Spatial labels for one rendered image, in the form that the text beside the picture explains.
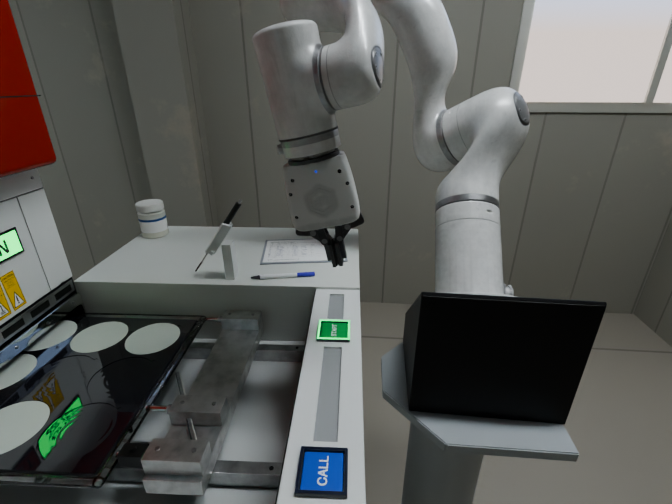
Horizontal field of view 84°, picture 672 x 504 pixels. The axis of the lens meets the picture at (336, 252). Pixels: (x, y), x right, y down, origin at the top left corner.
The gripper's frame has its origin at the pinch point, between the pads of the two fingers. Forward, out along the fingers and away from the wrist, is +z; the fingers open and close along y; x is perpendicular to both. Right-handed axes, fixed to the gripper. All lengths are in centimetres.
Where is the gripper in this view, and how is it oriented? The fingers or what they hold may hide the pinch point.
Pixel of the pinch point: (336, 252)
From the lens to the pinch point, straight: 59.1
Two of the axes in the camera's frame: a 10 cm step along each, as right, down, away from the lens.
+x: 0.4, -4.1, 9.1
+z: 2.1, 8.9, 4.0
